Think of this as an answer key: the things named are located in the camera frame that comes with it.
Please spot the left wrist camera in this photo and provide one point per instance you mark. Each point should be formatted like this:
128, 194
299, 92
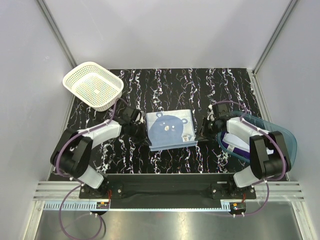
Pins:
132, 115

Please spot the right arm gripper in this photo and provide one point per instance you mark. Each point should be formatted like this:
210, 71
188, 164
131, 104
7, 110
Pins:
204, 135

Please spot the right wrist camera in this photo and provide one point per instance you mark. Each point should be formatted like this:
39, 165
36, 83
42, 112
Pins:
217, 111

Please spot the blue transparent plastic tray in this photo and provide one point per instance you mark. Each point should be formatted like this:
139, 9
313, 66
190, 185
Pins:
289, 137

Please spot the aluminium frame rail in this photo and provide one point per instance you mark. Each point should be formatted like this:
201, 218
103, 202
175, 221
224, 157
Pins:
55, 195

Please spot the purple microfiber towel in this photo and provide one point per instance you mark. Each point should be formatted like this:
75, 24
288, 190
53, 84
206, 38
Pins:
240, 151

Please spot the light blue towel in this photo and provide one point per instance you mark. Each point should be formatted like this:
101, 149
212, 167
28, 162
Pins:
171, 129

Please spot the white perforated laundry basket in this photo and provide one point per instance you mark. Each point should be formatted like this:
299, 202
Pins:
94, 85

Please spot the white towel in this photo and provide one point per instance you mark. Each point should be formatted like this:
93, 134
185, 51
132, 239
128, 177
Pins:
230, 138

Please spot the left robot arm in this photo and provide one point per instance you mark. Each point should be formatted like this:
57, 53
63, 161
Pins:
71, 156

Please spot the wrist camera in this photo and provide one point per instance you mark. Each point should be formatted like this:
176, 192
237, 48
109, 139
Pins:
217, 111
132, 115

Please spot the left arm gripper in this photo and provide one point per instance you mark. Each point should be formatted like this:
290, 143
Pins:
143, 138

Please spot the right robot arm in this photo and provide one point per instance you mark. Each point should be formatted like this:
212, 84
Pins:
269, 157

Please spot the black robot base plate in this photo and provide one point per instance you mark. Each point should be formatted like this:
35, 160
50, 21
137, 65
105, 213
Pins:
218, 186

